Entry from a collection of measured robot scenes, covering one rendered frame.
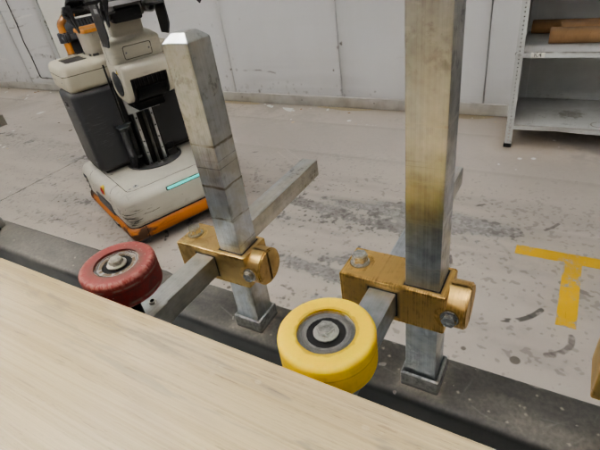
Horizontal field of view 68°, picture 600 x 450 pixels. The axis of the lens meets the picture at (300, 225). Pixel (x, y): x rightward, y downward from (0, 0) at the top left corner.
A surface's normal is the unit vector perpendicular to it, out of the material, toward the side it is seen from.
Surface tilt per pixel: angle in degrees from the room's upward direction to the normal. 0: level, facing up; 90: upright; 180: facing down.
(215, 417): 0
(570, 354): 0
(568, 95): 90
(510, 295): 0
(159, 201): 90
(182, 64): 90
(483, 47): 90
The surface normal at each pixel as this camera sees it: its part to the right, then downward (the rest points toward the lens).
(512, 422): -0.13, -0.82
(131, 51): 0.64, 0.47
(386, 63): -0.49, 0.54
